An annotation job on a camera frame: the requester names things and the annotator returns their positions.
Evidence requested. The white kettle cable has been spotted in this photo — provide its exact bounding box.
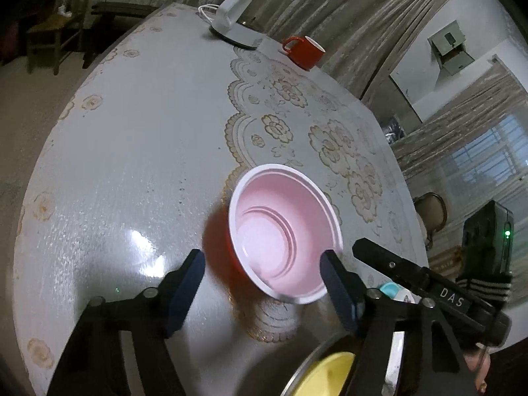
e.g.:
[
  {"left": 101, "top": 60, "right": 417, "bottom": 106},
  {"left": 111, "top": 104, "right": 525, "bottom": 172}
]
[{"left": 197, "top": 3, "right": 221, "bottom": 24}]

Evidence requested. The red plastic cup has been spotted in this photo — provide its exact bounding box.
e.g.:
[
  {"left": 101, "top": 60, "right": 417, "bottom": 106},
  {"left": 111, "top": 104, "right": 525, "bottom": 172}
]
[{"left": 228, "top": 164, "right": 344, "bottom": 306}]

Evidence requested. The person's right hand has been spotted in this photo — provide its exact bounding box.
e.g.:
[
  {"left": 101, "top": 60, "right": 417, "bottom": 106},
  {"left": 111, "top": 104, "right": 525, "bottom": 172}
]
[{"left": 462, "top": 347, "right": 492, "bottom": 394}]

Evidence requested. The upholstered chair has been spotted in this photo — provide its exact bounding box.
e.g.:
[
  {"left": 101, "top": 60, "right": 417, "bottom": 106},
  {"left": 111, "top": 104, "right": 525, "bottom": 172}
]
[{"left": 413, "top": 192, "right": 448, "bottom": 249}]

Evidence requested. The black plastic bag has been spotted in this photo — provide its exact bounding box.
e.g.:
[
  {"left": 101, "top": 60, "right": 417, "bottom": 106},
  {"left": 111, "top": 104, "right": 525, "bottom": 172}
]
[{"left": 379, "top": 115, "right": 408, "bottom": 144}]

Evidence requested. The kettle base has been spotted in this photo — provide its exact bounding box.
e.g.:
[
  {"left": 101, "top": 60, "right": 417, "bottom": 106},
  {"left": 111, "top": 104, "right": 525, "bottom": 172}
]
[{"left": 208, "top": 22, "right": 265, "bottom": 51}]

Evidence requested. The narrow beige curtain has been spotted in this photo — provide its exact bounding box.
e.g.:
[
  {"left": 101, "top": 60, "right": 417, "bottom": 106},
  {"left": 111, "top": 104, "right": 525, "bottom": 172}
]
[{"left": 392, "top": 60, "right": 528, "bottom": 184}]

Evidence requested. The stainless steel bowl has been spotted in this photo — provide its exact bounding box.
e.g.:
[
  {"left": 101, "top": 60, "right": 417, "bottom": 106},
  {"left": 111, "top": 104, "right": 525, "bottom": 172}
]
[{"left": 284, "top": 329, "right": 407, "bottom": 396}]

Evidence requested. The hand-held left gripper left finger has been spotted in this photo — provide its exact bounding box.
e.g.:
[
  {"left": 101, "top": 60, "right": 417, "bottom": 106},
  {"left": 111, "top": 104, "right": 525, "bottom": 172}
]
[{"left": 47, "top": 249, "right": 206, "bottom": 396}]

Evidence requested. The grey floral tablecloth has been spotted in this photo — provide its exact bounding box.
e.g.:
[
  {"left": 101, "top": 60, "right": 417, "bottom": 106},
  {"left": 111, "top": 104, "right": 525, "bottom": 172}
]
[{"left": 10, "top": 2, "right": 430, "bottom": 396}]

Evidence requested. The window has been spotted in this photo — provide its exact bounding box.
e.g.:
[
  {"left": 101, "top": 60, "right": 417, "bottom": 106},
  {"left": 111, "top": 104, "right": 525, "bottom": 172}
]
[{"left": 451, "top": 113, "right": 528, "bottom": 192}]

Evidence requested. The white electric kettle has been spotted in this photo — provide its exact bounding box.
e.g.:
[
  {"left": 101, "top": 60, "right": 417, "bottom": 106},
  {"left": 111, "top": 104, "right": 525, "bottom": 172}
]
[{"left": 208, "top": 0, "right": 294, "bottom": 40}]

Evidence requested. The wide beige curtain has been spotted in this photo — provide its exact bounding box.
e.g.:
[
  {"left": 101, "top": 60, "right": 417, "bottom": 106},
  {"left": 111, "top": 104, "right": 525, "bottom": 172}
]
[{"left": 181, "top": 0, "right": 473, "bottom": 91}]

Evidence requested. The yellow plastic bowl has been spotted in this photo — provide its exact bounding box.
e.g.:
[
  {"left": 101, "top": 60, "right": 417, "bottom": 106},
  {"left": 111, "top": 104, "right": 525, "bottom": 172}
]
[{"left": 289, "top": 351, "right": 356, "bottom": 396}]

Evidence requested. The dark wooden bench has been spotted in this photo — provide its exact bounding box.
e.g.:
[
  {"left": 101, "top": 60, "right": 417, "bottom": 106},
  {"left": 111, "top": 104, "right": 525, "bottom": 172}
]
[{"left": 82, "top": 1, "right": 162, "bottom": 69}]

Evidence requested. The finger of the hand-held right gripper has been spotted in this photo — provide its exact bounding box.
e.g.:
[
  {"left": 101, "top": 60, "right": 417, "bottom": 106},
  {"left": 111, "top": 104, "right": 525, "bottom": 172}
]
[{"left": 352, "top": 237, "right": 432, "bottom": 298}]

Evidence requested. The red mug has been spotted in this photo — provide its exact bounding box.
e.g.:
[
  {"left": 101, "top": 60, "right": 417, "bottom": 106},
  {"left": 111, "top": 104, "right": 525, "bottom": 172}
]
[{"left": 282, "top": 35, "right": 325, "bottom": 71}]

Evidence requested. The wooden chair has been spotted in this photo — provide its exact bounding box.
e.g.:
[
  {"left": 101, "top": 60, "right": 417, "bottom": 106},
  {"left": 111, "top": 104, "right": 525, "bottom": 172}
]
[{"left": 25, "top": 10, "right": 85, "bottom": 76}]

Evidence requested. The wall electrical box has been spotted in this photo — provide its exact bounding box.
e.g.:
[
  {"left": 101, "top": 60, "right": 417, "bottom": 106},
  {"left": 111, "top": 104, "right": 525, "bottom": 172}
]
[{"left": 428, "top": 20, "right": 472, "bottom": 76}]

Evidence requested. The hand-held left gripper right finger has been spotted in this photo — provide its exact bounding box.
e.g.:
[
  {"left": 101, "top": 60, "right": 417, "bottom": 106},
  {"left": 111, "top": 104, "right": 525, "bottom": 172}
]
[{"left": 321, "top": 249, "right": 479, "bottom": 396}]

